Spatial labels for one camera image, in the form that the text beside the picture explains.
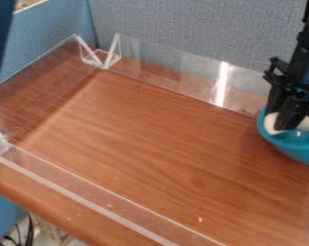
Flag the clear acrylic back barrier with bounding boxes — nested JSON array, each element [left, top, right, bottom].
[[110, 34, 269, 117]]

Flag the blue plastic bowl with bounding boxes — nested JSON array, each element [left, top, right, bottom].
[[257, 108, 309, 165]]

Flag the clear acrylic corner bracket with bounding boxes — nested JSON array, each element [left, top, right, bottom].
[[75, 34, 123, 69]]

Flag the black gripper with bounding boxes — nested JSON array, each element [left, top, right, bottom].
[[263, 32, 309, 131]]

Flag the black cables under table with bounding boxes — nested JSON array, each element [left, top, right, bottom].
[[0, 213, 36, 246]]

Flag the wooden shelf box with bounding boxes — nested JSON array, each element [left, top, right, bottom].
[[15, 0, 50, 13]]

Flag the clear acrylic barrier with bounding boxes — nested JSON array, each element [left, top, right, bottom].
[[0, 140, 225, 246], [0, 33, 103, 142], [110, 34, 269, 117]]

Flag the clear acrylic front barrier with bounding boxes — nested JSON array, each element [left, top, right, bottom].
[[0, 140, 225, 246]]

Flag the white plush mushroom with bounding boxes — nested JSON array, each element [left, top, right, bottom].
[[264, 112, 309, 135]]

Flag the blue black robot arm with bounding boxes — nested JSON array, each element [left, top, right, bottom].
[[0, 0, 309, 135]]

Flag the clear acrylic left barrier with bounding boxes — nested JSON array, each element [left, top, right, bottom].
[[0, 33, 103, 142]]

